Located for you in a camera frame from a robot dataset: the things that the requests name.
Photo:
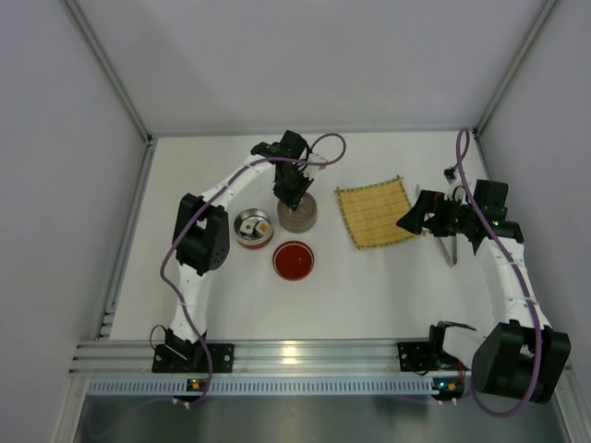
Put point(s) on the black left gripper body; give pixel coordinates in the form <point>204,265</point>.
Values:
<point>292,185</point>

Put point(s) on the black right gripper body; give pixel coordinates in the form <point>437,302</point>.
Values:
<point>430,216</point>

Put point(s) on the beige round lid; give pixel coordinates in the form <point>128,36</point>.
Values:
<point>306,210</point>

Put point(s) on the beige steel container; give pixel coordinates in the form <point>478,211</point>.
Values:
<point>297,223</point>

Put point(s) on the steel tongs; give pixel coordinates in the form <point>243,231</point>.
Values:
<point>448,246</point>

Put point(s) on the red round lid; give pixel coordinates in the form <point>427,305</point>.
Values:
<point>293,260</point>

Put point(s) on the orange sushi roll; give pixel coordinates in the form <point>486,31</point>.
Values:
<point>263,228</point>

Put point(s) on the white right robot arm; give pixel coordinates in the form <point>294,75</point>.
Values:
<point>520,354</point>

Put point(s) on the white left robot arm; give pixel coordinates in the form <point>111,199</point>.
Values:
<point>201,240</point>

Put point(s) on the red steel container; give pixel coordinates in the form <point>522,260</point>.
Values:
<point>257,241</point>

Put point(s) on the bamboo mat tray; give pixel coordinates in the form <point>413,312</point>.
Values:
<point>370,213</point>

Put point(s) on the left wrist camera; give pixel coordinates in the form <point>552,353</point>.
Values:
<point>314,164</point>

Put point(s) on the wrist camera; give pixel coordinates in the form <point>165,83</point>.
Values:
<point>314,164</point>
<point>451,175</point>

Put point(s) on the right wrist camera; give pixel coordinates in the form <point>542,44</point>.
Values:
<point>451,175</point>

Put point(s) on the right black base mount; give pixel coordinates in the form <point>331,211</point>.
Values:
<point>425,356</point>

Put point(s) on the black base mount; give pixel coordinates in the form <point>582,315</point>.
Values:
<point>191,358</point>
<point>425,356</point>

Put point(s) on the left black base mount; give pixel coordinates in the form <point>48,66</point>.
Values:
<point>191,358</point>

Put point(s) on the left aluminium frame post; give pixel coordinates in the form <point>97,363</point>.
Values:
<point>83,26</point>

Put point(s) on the aluminium frame post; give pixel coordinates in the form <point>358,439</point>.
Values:
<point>83,26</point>
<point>525,47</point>

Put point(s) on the right aluminium frame post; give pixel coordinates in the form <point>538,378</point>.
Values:
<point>525,47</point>

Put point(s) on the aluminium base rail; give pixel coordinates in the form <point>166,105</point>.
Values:
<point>255,358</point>

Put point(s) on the slotted cable duct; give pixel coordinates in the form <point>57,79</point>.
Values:
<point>274,386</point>

